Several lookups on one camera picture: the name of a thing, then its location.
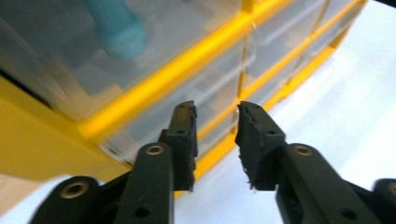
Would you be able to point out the clear plastic drawer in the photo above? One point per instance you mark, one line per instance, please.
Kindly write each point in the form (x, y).
(186, 28)

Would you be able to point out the small blue plastic peg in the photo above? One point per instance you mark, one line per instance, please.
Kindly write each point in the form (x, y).
(120, 28)

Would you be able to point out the grid of clear drawers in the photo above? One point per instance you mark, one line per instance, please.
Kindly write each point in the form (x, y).
(218, 81)

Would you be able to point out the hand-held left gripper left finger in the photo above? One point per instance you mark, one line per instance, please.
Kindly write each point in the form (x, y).
(183, 146)

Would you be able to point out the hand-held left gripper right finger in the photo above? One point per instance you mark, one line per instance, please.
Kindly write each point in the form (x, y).
(261, 146)

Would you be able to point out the wooden table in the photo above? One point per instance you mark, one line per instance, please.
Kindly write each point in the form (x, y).
(15, 193)

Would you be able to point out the yellow black drawer cabinet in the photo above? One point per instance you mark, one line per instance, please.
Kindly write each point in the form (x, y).
(174, 71)

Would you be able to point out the white board mat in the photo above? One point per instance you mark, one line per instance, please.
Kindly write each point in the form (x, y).
(342, 109)

